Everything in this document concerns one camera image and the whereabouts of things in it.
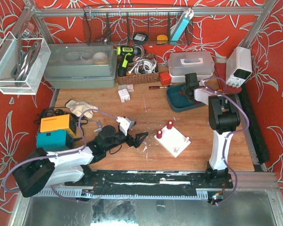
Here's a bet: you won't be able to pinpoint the grey metal bracket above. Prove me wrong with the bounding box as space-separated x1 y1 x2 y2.
94 120 102 133

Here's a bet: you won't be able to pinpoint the red large spring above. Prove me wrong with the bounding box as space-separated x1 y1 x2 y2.
167 121 173 129

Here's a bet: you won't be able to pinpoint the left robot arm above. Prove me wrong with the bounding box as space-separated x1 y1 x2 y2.
12 125 148 198

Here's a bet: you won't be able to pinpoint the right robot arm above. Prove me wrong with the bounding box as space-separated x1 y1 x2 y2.
182 73 241 186

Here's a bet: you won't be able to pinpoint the white clear toolbox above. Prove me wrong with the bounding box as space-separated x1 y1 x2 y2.
168 51 215 83

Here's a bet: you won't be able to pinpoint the teal plastic tray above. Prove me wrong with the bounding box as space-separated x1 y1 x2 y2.
166 84 205 113

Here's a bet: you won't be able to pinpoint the red small box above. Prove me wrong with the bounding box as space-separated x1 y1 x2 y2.
159 72 171 86

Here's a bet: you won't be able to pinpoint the brown wicker basket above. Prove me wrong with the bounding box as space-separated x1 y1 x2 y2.
116 54 159 85

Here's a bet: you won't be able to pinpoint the white work glove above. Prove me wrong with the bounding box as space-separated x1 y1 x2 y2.
65 99 98 117

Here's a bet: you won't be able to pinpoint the white power adapter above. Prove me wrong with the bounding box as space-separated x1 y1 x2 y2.
118 89 130 103

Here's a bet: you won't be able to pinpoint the yellow box device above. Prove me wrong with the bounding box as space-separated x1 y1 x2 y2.
40 114 76 136

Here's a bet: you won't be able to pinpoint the white power supply unit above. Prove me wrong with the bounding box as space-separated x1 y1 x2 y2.
225 47 252 88

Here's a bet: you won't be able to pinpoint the yellow tape measure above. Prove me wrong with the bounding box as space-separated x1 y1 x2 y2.
157 34 168 45

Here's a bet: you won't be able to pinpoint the teal box device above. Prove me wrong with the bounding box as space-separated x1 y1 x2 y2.
36 129 74 152

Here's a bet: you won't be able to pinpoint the black round tape measure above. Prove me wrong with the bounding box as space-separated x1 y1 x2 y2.
133 32 148 45

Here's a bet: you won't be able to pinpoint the blue white board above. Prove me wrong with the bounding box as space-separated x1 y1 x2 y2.
170 8 194 44

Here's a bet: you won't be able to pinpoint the grey plastic storage box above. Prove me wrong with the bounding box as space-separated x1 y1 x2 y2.
44 43 117 89

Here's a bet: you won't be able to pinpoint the white mesh hanging basket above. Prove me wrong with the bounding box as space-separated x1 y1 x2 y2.
0 32 51 95

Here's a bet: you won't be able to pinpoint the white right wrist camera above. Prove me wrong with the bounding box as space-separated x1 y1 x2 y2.
199 78 209 87

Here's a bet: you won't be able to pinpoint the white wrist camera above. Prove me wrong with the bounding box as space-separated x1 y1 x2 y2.
116 117 136 136
199 78 209 87

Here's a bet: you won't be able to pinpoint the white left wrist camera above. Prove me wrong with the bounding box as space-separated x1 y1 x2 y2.
116 117 136 136

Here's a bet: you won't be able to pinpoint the white base plate with pegs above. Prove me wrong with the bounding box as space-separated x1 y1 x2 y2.
154 125 191 158

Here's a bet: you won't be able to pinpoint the red handled small tool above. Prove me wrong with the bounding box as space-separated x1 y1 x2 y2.
149 86 168 90

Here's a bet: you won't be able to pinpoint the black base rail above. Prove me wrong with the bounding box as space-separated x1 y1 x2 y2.
65 170 233 197

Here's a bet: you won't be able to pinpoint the white coiled cables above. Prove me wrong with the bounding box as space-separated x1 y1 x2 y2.
128 58 158 75

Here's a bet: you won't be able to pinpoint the green cordless drill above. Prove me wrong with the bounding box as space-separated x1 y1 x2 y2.
117 46 142 77

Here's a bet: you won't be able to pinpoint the black cable duct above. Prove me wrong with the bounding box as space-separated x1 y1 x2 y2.
238 85 270 164

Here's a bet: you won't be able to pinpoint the black wire wall basket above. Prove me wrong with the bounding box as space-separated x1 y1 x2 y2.
83 4 193 45

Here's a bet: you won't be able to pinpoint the aluminium frame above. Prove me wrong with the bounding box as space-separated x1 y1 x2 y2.
0 0 276 92

